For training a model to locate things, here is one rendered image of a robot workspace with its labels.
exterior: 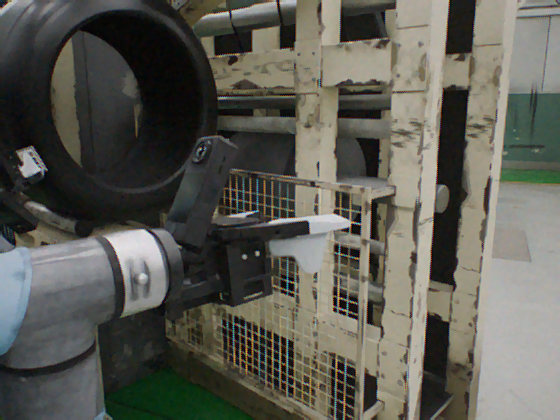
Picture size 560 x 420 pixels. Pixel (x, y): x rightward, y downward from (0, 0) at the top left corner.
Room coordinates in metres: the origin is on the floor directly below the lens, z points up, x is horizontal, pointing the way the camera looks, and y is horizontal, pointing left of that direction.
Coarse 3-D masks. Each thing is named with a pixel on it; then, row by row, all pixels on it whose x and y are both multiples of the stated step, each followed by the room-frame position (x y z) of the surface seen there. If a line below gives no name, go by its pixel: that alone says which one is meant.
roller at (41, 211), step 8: (32, 208) 1.29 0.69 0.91; (40, 208) 1.27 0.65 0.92; (48, 208) 1.25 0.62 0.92; (40, 216) 1.25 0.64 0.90; (48, 216) 1.21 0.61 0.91; (56, 216) 1.19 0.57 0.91; (64, 216) 1.17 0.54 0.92; (72, 216) 1.16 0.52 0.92; (48, 224) 1.23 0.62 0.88; (56, 224) 1.18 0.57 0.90; (64, 224) 1.15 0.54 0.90; (72, 224) 1.12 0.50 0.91; (80, 224) 1.11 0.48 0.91; (88, 224) 1.13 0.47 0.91; (72, 232) 1.12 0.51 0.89; (80, 232) 1.11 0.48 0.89; (88, 232) 1.13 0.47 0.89
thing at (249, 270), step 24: (168, 240) 0.42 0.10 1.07; (216, 240) 0.46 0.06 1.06; (240, 240) 0.46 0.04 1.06; (168, 264) 0.41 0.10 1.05; (192, 264) 0.44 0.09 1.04; (216, 264) 0.46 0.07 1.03; (240, 264) 0.45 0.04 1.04; (264, 264) 0.48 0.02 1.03; (168, 288) 0.41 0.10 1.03; (192, 288) 0.43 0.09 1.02; (216, 288) 0.45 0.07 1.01; (240, 288) 0.45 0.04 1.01; (264, 288) 0.47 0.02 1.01; (168, 312) 0.42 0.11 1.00
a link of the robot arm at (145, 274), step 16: (112, 240) 0.40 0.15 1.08; (128, 240) 0.40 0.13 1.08; (144, 240) 0.41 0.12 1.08; (128, 256) 0.39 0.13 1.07; (144, 256) 0.39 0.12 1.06; (160, 256) 0.40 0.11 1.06; (128, 272) 0.38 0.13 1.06; (144, 272) 0.39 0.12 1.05; (160, 272) 0.40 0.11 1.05; (128, 288) 0.38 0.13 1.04; (144, 288) 0.39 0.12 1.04; (160, 288) 0.40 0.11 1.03; (128, 304) 0.38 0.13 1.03; (144, 304) 0.39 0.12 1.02
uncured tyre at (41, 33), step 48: (48, 0) 1.09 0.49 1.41; (96, 0) 1.14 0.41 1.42; (144, 0) 1.23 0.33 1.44; (0, 48) 1.04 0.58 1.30; (48, 48) 1.05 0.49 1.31; (144, 48) 1.53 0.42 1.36; (192, 48) 1.33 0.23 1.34; (0, 96) 1.01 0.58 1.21; (48, 96) 1.04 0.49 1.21; (144, 96) 1.55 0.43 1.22; (192, 96) 1.50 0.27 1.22; (0, 144) 1.04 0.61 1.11; (48, 144) 1.04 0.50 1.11; (144, 144) 1.53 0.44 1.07; (192, 144) 1.34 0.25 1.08; (48, 192) 1.07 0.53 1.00; (96, 192) 1.11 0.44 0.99; (144, 192) 1.20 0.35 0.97
